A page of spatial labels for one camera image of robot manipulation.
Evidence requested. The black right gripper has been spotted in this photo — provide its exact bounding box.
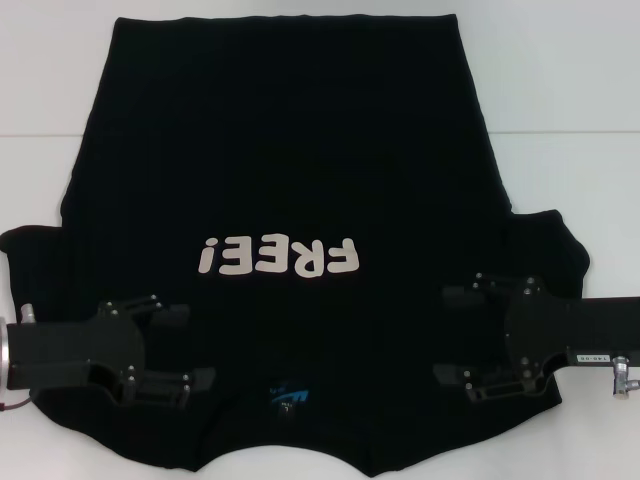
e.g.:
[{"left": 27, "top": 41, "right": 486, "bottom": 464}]
[{"left": 432, "top": 272, "right": 640, "bottom": 405}]

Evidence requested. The black shirt with FREE print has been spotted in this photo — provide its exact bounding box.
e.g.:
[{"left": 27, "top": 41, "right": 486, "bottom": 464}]
[{"left": 0, "top": 15, "right": 592, "bottom": 461}]

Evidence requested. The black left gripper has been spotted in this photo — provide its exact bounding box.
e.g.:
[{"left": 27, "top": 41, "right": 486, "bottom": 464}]
[{"left": 7, "top": 293, "right": 217, "bottom": 405}]

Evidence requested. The right arm connector cable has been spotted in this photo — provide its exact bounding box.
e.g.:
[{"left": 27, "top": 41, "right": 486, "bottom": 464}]
[{"left": 610, "top": 353, "right": 640, "bottom": 401}]

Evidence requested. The red cable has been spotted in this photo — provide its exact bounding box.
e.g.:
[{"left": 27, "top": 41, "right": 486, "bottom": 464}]
[{"left": 0, "top": 393, "right": 34, "bottom": 414}]

